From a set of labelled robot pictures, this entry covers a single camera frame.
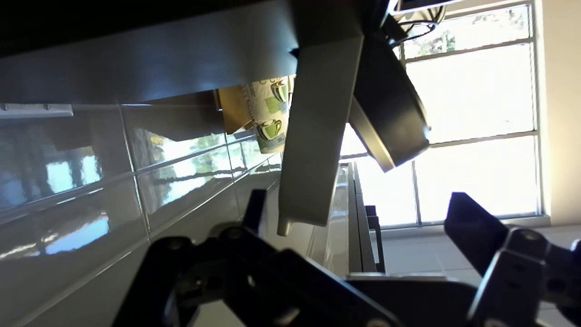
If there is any grey coffeemaker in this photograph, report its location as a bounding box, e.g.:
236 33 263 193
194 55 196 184
278 0 365 237

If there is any dark coffeemaker lid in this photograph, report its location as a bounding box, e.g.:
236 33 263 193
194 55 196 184
349 35 430 173

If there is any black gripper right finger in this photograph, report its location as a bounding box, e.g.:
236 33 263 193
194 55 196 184
443 191 554 279

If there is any window frame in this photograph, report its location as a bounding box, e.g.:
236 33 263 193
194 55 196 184
349 0 545 230

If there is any green patterned paper cup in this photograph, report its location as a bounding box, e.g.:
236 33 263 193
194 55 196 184
249 75 294 155

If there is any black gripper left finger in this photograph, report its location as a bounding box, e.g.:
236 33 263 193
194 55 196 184
207 188 269 239

